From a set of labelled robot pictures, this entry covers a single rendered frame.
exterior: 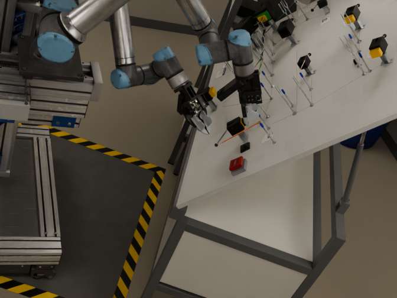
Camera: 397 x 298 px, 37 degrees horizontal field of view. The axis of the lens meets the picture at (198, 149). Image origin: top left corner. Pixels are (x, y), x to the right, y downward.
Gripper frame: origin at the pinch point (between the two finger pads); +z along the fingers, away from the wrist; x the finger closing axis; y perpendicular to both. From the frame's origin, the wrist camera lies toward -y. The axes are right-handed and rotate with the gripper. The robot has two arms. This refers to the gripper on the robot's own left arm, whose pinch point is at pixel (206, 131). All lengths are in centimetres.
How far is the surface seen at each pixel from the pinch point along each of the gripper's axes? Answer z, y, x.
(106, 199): 14, -121, -18
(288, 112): 9.2, 17.0, 25.4
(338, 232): 56, 21, 15
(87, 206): 11, -117, -29
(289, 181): 42, -23, 33
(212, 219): 31.1, -8.1, -13.5
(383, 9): -4, 24, 84
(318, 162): 46, -32, 57
